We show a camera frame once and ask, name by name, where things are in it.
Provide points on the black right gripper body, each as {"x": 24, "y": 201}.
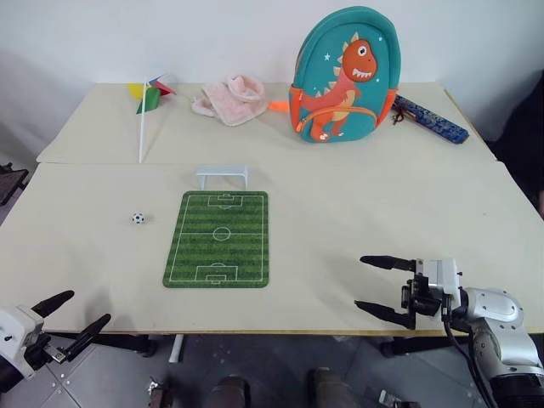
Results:
{"x": 425, "y": 301}

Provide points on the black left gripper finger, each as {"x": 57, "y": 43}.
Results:
{"x": 53, "y": 302}
{"x": 87, "y": 336}

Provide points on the green soccer field mat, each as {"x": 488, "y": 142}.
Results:
{"x": 219, "y": 251}

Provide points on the pink fluffy cloth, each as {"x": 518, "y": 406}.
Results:
{"x": 231, "y": 106}

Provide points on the black frame object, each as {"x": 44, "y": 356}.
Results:
{"x": 10, "y": 183}

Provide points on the white table leg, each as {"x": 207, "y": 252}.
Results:
{"x": 177, "y": 348}

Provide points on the white miniature goal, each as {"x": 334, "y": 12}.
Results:
{"x": 221, "y": 171}

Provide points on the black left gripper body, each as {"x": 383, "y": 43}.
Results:
{"x": 40, "y": 350}

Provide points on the dark rounded shape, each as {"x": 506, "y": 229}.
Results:
{"x": 229, "y": 393}

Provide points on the blue patterned case with tassel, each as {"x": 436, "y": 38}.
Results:
{"x": 438, "y": 123}

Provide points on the black table frame bar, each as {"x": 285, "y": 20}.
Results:
{"x": 421, "y": 345}
{"x": 123, "y": 343}

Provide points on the colourful pinwheel with white stick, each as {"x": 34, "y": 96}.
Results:
{"x": 153, "y": 100}

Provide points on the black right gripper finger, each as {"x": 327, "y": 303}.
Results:
{"x": 389, "y": 262}
{"x": 389, "y": 312}

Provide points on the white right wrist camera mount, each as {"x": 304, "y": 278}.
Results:
{"x": 442, "y": 276}

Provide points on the teal dinosaur backpack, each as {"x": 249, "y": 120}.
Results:
{"x": 340, "y": 42}

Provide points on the tiny soccer ball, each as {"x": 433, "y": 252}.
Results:
{"x": 138, "y": 218}

